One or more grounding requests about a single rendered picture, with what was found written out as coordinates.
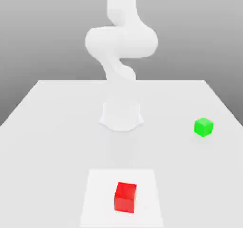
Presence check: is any small red cube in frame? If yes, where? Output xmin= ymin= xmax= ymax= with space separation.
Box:
xmin=114 ymin=181 xmax=137 ymax=214

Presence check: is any small green cube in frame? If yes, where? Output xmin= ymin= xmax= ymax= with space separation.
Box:
xmin=193 ymin=117 xmax=214 ymax=138

